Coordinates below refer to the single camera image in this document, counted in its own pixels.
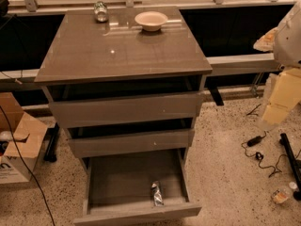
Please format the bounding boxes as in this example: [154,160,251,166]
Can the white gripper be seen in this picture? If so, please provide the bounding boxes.
[253,27,301,130]

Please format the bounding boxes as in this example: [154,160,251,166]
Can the silver redbull can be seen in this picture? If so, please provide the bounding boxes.
[150,181,164,206]

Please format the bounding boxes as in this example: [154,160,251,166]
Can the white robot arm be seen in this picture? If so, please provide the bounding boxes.
[253,1,301,131]

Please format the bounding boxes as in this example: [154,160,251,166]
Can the grey drawer cabinet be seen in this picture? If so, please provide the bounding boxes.
[33,6,214,162]

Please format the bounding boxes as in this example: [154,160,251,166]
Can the grey open bottom drawer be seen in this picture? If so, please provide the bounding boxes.
[74,149,201,226]

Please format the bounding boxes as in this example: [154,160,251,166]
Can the green soda can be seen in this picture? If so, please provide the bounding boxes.
[94,1,109,23]

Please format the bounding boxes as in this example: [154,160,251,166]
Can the grey middle drawer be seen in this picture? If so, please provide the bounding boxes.
[69,129,195,158]

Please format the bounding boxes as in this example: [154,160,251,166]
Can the grey top drawer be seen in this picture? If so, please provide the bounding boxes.
[49,92,201,128]

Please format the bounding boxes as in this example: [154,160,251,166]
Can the black stand leg right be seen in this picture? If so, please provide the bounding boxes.
[279,133,301,201]

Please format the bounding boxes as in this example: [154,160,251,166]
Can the black stand leg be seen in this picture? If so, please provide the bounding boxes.
[43,123,59,162]
[279,133,301,201]

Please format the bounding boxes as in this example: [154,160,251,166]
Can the plastic bottle on floor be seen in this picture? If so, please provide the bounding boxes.
[271,182,298,204]

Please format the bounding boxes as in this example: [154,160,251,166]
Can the white paper bowl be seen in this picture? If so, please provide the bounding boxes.
[135,11,167,32]

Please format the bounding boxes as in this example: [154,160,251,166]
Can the black stand leg left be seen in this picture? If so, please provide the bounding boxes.
[43,123,59,162]

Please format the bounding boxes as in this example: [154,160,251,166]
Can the cardboard box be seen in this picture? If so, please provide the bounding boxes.
[0,92,48,184]

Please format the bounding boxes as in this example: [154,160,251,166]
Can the grey metal window rail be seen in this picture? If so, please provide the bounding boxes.
[0,53,280,92]

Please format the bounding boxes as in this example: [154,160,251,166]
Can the black power adapter cable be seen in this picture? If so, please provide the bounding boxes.
[240,103,289,179]

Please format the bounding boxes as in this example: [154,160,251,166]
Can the black bracket under rail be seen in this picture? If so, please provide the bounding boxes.
[207,81,224,106]

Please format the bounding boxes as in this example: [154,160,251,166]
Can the black floor cable left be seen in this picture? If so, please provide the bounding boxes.
[0,105,56,226]

